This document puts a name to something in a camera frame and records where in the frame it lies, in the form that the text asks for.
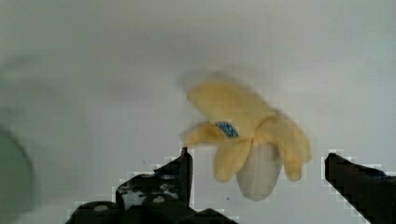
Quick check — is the yellow plush peeled banana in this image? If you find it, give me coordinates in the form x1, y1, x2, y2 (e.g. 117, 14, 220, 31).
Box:
184, 80, 311, 202

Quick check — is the green mug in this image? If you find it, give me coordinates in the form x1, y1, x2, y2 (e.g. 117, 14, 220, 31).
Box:
0, 129, 34, 224

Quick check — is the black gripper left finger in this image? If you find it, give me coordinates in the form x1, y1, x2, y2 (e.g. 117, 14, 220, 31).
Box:
116, 147, 193, 210

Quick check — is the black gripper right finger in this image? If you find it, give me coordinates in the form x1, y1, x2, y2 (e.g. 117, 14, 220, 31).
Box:
324, 153, 396, 224

